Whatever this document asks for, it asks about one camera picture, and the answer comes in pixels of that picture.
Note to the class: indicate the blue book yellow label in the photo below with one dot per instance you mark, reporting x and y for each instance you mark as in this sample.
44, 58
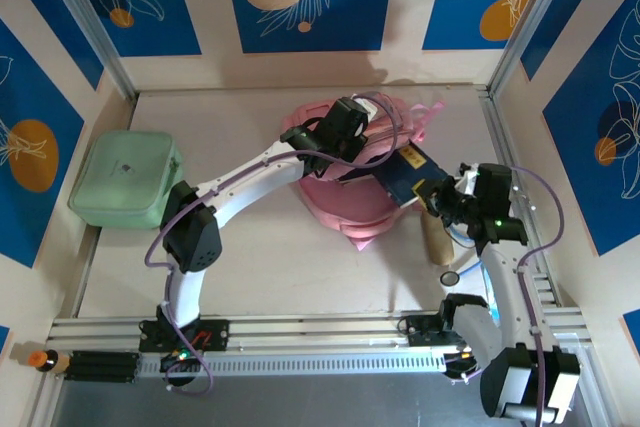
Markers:
405, 177

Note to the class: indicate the tan pencil pouch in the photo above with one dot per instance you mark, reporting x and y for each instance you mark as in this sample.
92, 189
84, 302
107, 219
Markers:
439, 242

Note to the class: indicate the pink backpack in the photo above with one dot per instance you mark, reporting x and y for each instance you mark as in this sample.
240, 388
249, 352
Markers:
345, 207

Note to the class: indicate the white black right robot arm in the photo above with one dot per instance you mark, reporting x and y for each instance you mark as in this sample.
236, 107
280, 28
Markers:
500, 292

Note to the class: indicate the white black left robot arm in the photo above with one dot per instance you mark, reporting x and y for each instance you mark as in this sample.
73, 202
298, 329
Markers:
240, 192

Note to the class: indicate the round metal disc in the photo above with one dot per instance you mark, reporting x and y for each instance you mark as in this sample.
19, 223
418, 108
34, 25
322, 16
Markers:
450, 279

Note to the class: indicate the blue poster beige circle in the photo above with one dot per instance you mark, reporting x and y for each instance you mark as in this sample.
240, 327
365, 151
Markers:
350, 22

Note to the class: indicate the mint green zip case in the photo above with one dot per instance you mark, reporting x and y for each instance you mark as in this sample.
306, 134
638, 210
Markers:
120, 182

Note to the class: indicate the grey metal plate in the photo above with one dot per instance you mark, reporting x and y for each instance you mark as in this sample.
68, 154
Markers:
325, 402

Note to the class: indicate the brown bottle orange cap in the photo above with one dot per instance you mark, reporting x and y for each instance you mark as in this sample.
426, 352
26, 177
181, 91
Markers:
47, 361

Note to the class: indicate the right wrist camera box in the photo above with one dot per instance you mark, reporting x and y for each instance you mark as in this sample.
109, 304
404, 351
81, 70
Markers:
492, 187

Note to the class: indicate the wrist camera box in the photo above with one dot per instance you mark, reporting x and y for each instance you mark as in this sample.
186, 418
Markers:
492, 187
345, 119

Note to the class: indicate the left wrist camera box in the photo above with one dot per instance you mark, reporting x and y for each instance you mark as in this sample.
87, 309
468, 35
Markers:
345, 119

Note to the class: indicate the aluminium side rail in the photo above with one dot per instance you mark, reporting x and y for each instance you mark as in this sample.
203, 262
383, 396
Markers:
497, 117

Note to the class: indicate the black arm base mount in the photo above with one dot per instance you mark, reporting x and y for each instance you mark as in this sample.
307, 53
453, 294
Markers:
215, 334
420, 329

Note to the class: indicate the blue floral wall poster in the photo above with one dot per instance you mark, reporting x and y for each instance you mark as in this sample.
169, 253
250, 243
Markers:
575, 172
560, 7
55, 12
165, 22

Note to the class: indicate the aluminium front rail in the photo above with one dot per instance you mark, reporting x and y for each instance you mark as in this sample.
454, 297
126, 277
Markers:
325, 327

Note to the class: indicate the aluminium frame post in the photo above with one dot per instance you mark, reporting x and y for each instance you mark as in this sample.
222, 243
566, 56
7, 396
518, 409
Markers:
91, 22
528, 22

